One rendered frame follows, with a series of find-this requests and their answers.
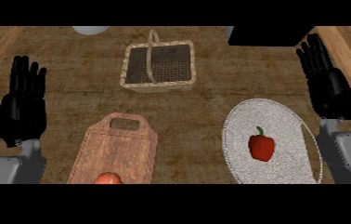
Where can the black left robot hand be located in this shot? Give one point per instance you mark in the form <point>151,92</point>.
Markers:
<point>21,107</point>

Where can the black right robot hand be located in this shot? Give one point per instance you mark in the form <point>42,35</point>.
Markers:
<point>329,88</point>

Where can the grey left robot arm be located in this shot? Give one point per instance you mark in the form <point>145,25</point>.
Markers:
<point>21,162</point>

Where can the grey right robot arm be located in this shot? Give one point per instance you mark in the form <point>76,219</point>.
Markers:
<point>337,150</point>

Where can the red bell pepper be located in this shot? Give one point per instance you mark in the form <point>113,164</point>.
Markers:
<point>262,146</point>

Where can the grey oval placemat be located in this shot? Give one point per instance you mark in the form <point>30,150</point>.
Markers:
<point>284,159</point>

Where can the black box appliance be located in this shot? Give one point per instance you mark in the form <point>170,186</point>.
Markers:
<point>269,35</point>

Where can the wooden cutting board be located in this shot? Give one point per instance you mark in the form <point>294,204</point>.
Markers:
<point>114,150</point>

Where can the pale grey round object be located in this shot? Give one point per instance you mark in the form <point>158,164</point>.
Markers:
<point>92,29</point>

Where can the orange-red round fruit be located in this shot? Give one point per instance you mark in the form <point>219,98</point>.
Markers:
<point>108,178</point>

